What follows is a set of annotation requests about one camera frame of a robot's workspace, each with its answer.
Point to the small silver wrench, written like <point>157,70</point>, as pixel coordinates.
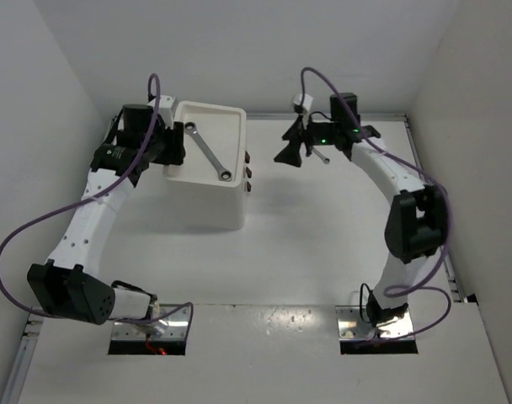
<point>318,154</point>

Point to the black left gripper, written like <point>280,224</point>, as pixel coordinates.
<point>176,151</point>

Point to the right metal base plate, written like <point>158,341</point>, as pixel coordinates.
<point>354,327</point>

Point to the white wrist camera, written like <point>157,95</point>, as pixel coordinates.
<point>166,110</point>
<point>302,103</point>

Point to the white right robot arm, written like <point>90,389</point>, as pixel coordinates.
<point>417,224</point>

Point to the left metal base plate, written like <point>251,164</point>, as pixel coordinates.
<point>171,329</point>

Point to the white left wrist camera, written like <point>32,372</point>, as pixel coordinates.
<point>166,110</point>

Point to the white drawer organizer cabinet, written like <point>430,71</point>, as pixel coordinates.
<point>197,196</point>

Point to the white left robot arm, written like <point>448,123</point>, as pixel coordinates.
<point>68,284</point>

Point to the large silver ratchet wrench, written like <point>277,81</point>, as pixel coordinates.
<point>223,173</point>

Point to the metal base plate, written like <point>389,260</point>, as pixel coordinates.
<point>354,327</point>
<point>171,329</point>

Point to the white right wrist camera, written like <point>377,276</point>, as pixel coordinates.
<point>302,103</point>

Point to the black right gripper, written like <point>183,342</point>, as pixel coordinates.
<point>290,154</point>

